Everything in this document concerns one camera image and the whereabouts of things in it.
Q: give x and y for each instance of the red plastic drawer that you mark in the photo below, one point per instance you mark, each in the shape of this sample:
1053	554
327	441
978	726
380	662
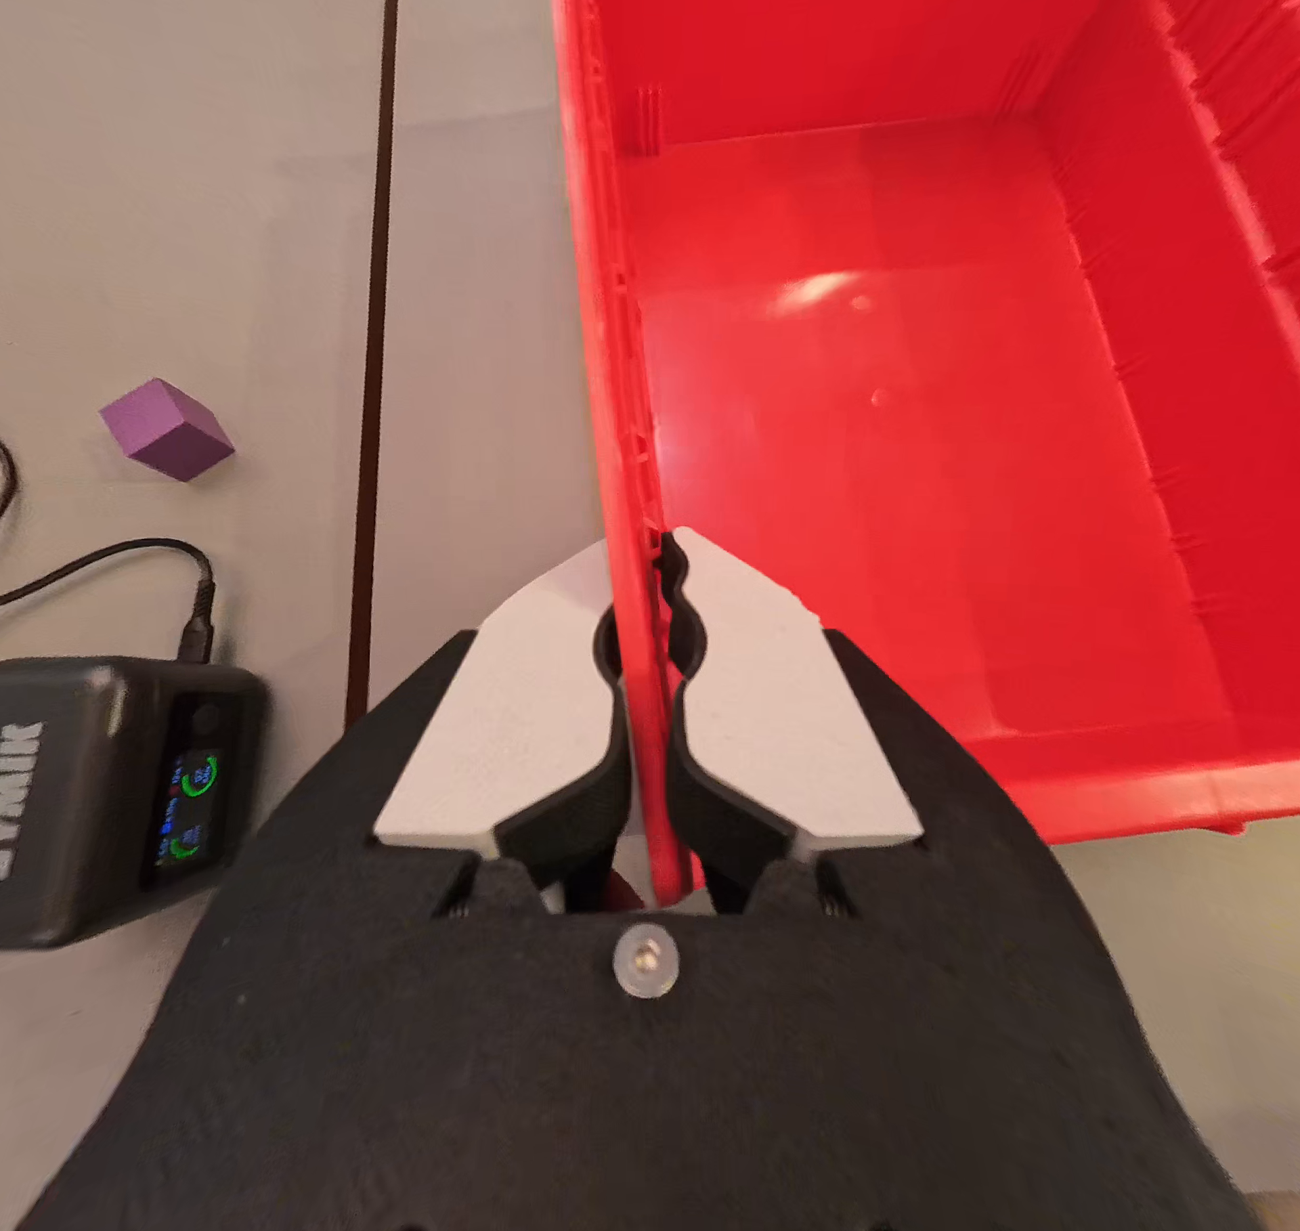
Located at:
913	440

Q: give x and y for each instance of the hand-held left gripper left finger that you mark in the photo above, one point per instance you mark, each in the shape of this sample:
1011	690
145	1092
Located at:
508	723

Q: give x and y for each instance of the purple cube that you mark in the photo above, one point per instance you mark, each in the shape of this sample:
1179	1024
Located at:
168	432

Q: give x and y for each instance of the black power bank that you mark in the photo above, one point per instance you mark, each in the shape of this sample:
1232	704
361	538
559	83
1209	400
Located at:
111	795

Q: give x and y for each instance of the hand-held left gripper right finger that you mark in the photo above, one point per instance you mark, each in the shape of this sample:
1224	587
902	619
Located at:
782	723

